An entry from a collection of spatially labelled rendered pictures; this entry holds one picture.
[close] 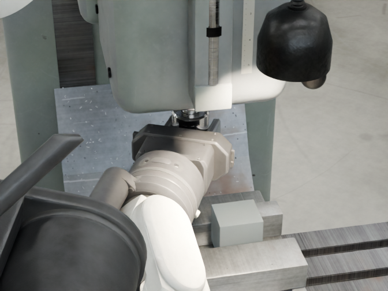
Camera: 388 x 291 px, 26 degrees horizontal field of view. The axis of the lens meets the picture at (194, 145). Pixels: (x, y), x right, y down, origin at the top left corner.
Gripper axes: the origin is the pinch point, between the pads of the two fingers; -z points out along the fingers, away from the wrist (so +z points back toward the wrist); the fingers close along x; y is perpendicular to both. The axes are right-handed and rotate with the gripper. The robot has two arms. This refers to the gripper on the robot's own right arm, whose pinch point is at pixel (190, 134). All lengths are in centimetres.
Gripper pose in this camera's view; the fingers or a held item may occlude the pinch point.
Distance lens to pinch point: 105.2
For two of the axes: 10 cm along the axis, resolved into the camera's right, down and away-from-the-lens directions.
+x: -9.7, -1.3, 2.0
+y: 0.0, 8.5, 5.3
